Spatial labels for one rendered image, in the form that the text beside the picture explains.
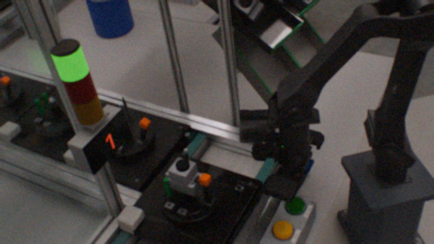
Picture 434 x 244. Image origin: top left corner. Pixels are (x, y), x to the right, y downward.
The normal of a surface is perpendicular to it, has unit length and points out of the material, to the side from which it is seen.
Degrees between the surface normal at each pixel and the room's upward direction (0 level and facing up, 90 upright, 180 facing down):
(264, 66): 45
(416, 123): 0
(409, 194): 0
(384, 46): 0
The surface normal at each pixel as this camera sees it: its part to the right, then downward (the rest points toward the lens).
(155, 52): -0.11, -0.75
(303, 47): 0.46, -0.29
